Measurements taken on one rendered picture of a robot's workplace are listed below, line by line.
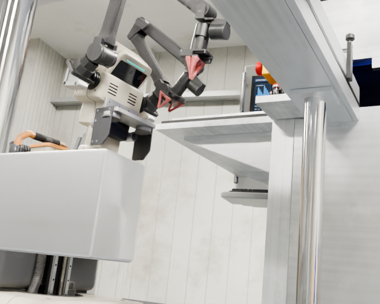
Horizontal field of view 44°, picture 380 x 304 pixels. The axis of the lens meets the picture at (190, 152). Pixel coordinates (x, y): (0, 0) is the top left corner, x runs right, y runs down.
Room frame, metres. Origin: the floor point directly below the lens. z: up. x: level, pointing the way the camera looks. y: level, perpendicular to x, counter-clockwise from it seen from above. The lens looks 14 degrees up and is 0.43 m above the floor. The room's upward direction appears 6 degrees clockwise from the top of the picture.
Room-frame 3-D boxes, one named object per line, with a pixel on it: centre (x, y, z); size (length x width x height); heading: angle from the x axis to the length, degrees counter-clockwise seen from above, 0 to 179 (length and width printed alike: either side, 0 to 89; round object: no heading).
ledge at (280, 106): (1.15, -0.25, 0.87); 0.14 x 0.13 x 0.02; 60
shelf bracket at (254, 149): (1.43, -0.13, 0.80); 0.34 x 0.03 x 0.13; 60
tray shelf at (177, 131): (1.64, -0.26, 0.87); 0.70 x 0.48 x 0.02; 150
